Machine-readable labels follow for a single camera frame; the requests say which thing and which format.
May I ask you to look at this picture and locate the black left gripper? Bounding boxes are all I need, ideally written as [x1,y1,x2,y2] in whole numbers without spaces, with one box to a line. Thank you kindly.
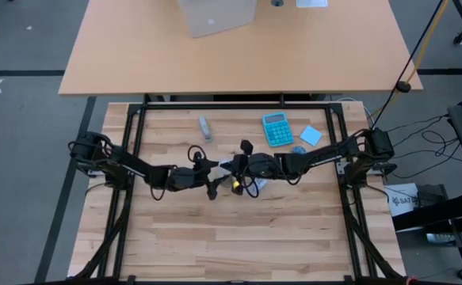
[170,157,232,201]

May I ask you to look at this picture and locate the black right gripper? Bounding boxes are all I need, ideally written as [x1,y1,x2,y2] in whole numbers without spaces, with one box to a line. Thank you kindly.
[231,139,284,196]

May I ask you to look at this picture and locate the blue calculator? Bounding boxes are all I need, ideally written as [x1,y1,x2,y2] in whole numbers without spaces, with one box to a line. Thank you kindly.
[261,111,296,149]

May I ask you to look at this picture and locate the blue sticky note pad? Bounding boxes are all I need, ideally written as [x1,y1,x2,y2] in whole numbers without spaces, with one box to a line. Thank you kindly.
[299,124,324,148]

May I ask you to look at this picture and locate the light wooden desk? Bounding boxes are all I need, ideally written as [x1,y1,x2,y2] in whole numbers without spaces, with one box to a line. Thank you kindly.
[57,0,425,97]

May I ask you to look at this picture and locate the white printed cardboard box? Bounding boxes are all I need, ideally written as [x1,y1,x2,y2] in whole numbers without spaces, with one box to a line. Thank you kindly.
[384,182,420,218]

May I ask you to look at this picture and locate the white flat device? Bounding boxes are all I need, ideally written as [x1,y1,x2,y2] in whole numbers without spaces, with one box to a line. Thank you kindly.
[295,0,330,9]

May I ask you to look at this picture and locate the black aluminium table frame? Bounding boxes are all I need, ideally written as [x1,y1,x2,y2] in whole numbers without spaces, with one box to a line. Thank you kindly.
[70,93,408,285]

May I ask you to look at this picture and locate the black drop cable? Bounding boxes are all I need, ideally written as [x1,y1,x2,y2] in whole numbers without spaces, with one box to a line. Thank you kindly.
[368,0,446,130]

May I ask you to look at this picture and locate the yellow drop cable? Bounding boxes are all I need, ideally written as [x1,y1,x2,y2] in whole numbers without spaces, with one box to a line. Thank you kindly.
[371,0,452,118]

